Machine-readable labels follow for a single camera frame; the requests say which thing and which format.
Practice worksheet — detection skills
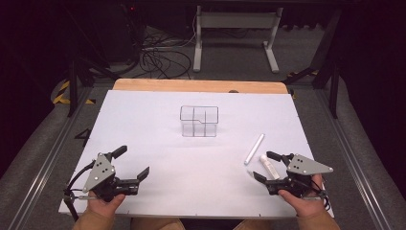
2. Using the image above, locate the bundle of black cables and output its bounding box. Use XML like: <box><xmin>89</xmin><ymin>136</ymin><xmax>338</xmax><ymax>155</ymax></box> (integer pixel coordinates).
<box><xmin>139</xmin><ymin>24</ymin><xmax>196</xmax><ymax>81</ymax></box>

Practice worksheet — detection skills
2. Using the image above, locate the white board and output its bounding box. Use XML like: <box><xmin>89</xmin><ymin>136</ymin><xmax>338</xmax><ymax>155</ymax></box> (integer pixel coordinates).
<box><xmin>58</xmin><ymin>89</ymin><xmax>335</xmax><ymax>220</ymax></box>

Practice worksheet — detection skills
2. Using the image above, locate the grey metal stand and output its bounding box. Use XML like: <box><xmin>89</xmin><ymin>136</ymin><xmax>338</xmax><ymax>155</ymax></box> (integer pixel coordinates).
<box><xmin>192</xmin><ymin>5</ymin><xmax>284</xmax><ymax>74</ymax></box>

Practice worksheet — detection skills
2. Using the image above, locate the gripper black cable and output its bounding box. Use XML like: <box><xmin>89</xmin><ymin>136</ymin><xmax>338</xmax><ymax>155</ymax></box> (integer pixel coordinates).
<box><xmin>62</xmin><ymin>160</ymin><xmax>98</xmax><ymax>222</ymax></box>
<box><xmin>309</xmin><ymin>178</ymin><xmax>331</xmax><ymax>212</ymax></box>

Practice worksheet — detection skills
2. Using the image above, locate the white tube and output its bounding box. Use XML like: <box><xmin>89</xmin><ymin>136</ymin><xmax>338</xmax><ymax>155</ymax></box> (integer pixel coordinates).
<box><xmin>259</xmin><ymin>154</ymin><xmax>282</xmax><ymax>181</ymax></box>

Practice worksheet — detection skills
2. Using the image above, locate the person's right hand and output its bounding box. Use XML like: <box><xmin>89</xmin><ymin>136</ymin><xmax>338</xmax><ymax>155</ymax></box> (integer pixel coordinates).
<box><xmin>278</xmin><ymin>173</ymin><xmax>326</xmax><ymax>219</ymax></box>

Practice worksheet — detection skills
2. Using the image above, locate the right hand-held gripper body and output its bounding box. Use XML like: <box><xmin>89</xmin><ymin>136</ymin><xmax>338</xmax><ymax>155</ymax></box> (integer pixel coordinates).
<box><xmin>267</xmin><ymin>153</ymin><xmax>334</xmax><ymax>201</ymax></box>

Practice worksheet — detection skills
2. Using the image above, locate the black metal stand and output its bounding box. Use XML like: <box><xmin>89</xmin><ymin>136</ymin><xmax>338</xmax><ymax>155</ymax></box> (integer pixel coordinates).
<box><xmin>64</xmin><ymin>56</ymin><xmax>120</xmax><ymax>118</ymax></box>
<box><xmin>282</xmin><ymin>9</ymin><xmax>343</xmax><ymax>120</ymax></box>

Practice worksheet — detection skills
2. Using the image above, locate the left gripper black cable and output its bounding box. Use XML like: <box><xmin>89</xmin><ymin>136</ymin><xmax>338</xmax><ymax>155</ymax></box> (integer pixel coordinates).
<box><xmin>62</xmin><ymin>160</ymin><xmax>98</xmax><ymax>222</ymax></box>

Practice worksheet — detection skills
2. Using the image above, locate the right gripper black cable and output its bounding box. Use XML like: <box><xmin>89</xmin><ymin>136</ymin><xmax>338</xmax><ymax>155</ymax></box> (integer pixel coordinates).
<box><xmin>309</xmin><ymin>178</ymin><xmax>331</xmax><ymax>212</ymax></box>

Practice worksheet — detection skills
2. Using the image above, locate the aluminium floor rail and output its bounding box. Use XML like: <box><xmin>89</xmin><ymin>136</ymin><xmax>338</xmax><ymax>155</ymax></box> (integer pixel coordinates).
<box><xmin>7</xmin><ymin>85</ymin><xmax>94</xmax><ymax>230</ymax></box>
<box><xmin>313</xmin><ymin>88</ymin><xmax>395</xmax><ymax>230</ymax></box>

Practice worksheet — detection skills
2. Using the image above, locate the clear plastic pen holder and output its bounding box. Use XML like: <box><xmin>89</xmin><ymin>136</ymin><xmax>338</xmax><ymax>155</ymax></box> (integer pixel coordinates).
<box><xmin>179</xmin><ymin>104</ymin><xmax>220</xmax><ymax>138</ymax></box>

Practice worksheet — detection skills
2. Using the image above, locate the person's left hand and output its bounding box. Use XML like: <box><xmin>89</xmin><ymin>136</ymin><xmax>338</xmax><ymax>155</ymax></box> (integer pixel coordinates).
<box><xmin>86</xmin><ymin>191</ymin><xmax>126</xmax><ymax>219</ymax></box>

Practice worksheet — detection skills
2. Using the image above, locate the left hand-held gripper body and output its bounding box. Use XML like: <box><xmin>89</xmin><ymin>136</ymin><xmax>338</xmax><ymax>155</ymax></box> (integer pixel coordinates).
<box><xmin>81</xmin><ymin>152</ymin><xmax>142</xmax><ymax>203</ymax></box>

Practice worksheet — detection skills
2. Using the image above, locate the wooden table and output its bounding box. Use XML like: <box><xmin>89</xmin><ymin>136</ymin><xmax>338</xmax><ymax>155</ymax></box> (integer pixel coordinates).
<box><xmin>112</xmin><ymin>78</ymin><xmax>289</xmax><ymax>95</ymax></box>

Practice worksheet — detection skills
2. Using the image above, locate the white pen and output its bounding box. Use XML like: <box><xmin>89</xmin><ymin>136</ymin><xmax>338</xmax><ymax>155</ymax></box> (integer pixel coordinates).
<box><xmin>243</xmin><ymin>132</ymin><xmax>266</xmax><ymax>166</ymax></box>

